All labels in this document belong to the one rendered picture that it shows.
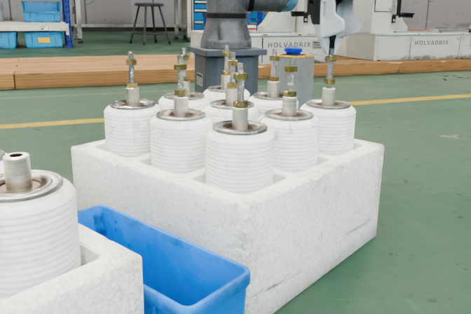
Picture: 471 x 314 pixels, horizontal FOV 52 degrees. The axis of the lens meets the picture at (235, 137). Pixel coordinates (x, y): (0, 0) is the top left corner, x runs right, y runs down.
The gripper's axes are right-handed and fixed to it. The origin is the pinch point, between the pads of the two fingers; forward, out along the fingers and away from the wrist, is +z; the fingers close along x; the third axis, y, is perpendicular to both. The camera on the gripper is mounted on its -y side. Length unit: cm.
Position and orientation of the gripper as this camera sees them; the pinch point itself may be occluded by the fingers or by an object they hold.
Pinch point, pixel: (327, 45)
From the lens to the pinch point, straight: 85.0
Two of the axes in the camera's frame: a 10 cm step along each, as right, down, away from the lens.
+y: 5.8, 2.1, -7.9
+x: 8.2, -1.4, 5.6
